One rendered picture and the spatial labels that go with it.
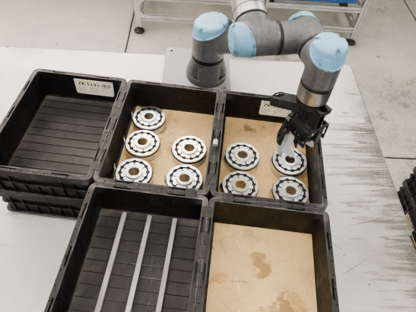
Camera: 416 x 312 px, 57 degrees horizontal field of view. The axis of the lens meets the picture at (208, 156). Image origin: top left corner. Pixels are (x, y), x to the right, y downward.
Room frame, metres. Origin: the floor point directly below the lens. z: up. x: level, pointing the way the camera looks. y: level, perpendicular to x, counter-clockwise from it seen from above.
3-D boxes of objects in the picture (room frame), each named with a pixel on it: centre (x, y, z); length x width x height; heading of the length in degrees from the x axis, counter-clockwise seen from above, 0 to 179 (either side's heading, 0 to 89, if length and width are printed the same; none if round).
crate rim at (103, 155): (0.73, 0.13, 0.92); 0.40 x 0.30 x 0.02; 178
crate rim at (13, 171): (0.74, 0.43, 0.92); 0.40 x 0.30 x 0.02; 178
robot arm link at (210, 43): (1.15, 0.03, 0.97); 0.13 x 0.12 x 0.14; 105
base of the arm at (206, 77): (1.15, 0.04, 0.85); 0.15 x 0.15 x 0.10
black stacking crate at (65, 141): (0.74, 0.43, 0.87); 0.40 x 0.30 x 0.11; 178
